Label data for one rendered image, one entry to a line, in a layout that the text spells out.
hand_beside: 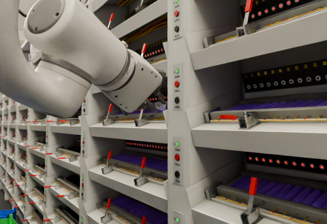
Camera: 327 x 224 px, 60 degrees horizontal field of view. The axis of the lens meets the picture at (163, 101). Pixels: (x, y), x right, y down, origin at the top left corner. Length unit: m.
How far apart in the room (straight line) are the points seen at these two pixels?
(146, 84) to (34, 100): 0.23
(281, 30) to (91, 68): 0.34
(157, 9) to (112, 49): 0.49
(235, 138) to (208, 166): 0.17
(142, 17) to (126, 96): 0.49
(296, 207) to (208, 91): 0.34
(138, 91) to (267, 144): 0.26
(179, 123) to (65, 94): 0.41
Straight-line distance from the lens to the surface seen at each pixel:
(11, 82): 0.35
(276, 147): 0.56
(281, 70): 0.74
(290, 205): 0.63
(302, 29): 0.55
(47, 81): 0.38
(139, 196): 0.95
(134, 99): 0.54
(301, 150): 0.54
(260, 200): 0.67
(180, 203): 0.76
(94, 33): 0.40
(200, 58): 0.70
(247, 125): 0.59
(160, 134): 0.82
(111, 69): 0.44
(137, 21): 1.00
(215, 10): 0.83
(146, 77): 0.52
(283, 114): 0.60
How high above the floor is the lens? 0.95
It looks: 4 degrees up
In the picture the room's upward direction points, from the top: straight up
